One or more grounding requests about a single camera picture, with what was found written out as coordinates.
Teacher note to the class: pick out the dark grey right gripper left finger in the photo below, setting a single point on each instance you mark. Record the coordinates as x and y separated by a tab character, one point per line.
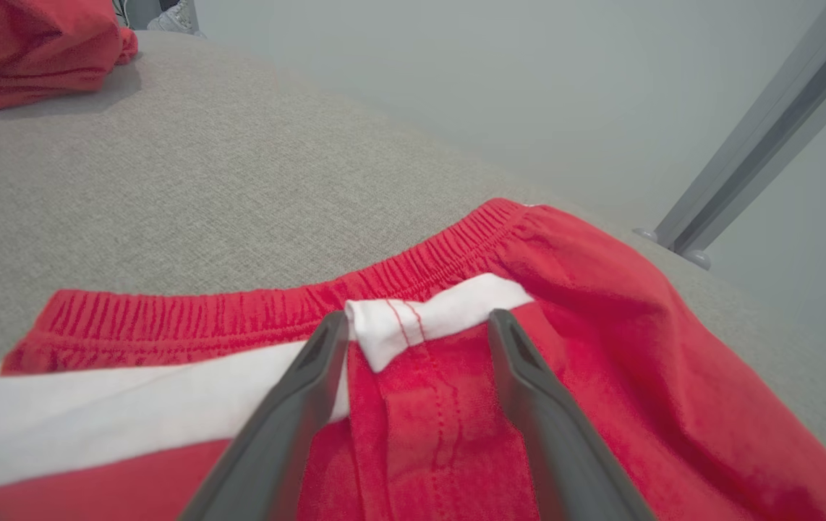
275	449

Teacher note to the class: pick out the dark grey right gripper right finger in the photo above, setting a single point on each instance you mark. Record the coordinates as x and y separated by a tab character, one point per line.
565	449

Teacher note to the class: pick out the red shorts with white stripe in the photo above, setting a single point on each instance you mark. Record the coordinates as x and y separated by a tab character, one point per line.
637	362

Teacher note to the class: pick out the red white basketball jersey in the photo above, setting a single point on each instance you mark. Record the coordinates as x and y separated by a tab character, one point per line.
22	51

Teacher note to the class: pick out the white sneaker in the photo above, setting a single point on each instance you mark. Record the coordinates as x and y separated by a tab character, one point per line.
176	18

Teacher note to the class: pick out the grey metal partition post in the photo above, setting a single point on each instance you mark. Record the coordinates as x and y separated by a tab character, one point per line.
760	137

